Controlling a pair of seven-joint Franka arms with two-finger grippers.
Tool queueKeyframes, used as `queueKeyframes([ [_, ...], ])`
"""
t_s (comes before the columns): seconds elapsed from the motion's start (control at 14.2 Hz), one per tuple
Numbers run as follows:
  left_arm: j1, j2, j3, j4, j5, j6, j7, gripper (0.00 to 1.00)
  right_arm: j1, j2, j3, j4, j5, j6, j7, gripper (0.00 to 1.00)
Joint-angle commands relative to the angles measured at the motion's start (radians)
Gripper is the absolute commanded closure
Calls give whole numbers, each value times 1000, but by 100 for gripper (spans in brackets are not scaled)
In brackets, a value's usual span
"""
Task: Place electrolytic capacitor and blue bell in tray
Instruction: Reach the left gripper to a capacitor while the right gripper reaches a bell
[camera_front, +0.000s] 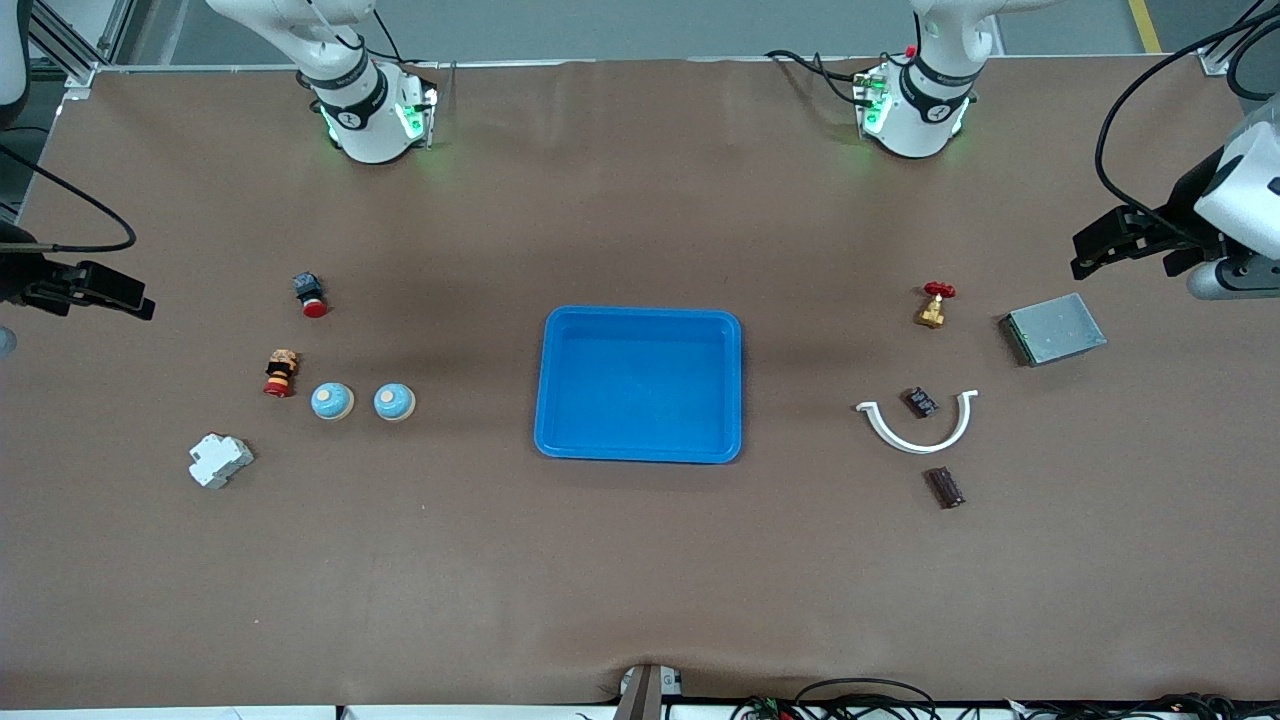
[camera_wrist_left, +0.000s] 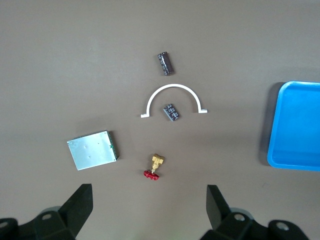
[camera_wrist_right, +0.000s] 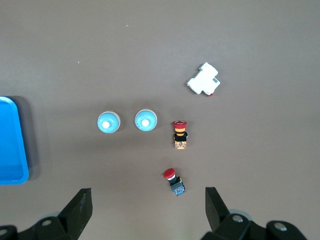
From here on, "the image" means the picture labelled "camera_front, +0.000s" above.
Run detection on dark brown rectangular part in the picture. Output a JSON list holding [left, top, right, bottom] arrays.
[[924, 466, 968, 511]]

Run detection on blue plastic tray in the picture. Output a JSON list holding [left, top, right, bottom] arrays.
[[533, 305, 744, 465]]

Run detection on grey metal box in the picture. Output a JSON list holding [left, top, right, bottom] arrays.
[[998, 293, 1109, 368]]

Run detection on white circuit breaker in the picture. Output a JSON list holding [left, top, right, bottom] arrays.
[[188, 432, 255, 490]]

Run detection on base connector plate green light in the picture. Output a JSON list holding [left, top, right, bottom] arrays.
[[853, 62, 893, 138], [393, 78, 441, 151]]

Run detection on brown table cover mat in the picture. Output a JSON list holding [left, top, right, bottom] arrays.
[[0, 55, 1280, 711]]

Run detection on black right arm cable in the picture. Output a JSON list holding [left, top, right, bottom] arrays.
[[0, 145, 138, 253]]

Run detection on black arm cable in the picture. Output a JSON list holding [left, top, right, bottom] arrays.
[[0, 145, 138, 253], [1094, 0, 1280, 251]]

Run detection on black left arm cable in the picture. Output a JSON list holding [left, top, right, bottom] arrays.
[[1094, 0, 1280, 251]]

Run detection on aluminium frame profile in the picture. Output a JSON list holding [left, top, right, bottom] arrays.
[[28, 0, 139, 103], [1198, 0, 1280, 79]]

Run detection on red yellow black stacked switch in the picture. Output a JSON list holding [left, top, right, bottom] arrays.
[[263, 348, 300, 399]]

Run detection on brass valve red handle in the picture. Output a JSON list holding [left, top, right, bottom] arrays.
[[913, 281, 957, 329]]

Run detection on white curved plastic bracket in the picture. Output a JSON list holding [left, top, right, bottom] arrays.
[[855, 389, 980, 456]]

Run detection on black base cables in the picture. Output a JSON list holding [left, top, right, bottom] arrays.
[[370, 5, 446, 71], [765, 48, 869, 107]]

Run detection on black cable bundle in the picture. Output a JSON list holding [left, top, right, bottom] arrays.
[[1010, 692, 1280, 720], [730, 678, 941, 720]]

